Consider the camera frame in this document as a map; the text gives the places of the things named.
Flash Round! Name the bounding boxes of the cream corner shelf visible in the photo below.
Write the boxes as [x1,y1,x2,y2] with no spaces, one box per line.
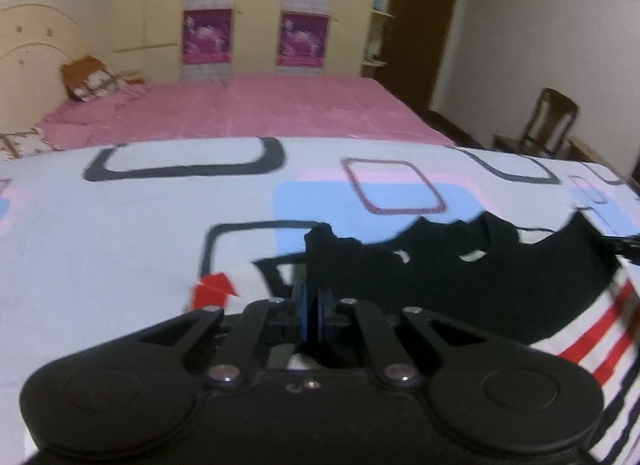
[361,0,401,68]

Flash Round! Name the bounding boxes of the brown patterned pillow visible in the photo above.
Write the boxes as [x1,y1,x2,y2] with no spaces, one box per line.
[61,56,126,102]

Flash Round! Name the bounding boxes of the white floral pillow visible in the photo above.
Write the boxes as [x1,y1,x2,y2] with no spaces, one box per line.
[0,127,61,162]

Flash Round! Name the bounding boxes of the striped knit sweater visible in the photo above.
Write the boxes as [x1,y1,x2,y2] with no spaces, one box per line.
[190,210,640,465]

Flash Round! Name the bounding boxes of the dark wooden door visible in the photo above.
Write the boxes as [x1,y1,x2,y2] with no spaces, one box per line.
[385,0,463,116]

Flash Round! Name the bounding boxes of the pink bed sheet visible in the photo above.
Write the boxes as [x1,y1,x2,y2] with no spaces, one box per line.
[35,72,456,150]

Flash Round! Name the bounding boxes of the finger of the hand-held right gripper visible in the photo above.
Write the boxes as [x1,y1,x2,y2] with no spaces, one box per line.
[595,234,640,264]

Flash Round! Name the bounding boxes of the cream rounded headboard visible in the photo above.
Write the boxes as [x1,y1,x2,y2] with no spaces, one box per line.
[0,4,93,136]

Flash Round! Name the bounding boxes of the purple wall poster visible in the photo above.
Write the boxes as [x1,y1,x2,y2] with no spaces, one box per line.
[181,9,234,80]
[276,12,331,76]

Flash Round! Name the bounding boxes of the wooden chair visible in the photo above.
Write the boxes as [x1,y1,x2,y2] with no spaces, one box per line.
[492,87,580,160]

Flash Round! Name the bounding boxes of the printed geometric bedsheet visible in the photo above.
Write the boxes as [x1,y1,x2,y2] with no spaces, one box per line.
[0,136,640,465]

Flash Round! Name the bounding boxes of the cream wardrobe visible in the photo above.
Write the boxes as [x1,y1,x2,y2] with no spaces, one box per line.
[112,0,386,83]

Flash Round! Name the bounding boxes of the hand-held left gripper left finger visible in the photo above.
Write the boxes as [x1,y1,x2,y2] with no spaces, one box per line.
[137,285,308,391]

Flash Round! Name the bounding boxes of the wooden bed frame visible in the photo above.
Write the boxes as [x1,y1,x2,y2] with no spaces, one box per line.
[570,137,640,180]

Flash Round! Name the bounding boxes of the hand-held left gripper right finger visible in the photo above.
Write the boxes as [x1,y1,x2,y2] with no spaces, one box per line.
[315,289,506,391]

